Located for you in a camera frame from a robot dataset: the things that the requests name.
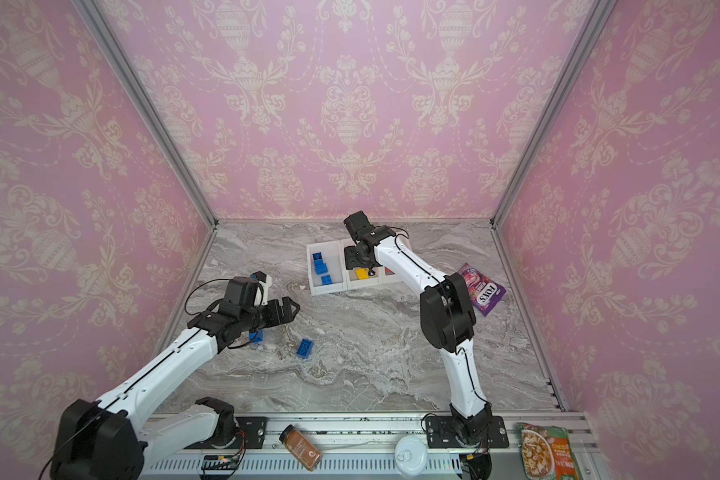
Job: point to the aluminium front rail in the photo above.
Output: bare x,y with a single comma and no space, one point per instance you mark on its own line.
362,446

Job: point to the brown spice jar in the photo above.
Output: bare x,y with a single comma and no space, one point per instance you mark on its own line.
300,447

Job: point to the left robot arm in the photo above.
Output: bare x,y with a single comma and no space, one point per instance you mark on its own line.
109,438

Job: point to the blue long lego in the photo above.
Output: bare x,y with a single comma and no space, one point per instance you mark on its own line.
304,349

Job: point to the white left bin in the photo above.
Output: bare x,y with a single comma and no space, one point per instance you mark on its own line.
332,253

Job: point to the white bin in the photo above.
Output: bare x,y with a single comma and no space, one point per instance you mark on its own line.
352,283
388,276
332,253

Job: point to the white middle bin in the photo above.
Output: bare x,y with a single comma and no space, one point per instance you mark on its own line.
352,283

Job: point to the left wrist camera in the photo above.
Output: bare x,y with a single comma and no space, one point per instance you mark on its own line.
244,294

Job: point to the purple candy bag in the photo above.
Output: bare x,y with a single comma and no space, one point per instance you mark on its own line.
484,292

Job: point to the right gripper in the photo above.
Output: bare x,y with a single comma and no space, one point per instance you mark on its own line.
363,260

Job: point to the white right bin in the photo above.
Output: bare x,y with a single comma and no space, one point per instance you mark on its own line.
388,276

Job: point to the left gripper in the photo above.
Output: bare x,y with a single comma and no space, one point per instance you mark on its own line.
277,317

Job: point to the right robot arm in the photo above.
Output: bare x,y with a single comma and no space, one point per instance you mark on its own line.
447,317

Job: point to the food packet bag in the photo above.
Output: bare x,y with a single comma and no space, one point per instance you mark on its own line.
547,453

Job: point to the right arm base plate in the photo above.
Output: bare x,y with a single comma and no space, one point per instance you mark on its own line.
441,434

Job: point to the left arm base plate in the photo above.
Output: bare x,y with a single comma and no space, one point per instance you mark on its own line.
247,431

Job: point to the white round lid can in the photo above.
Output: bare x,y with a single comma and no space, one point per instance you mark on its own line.
410,456

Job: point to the blue lego front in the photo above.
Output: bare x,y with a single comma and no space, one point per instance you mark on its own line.
320,268

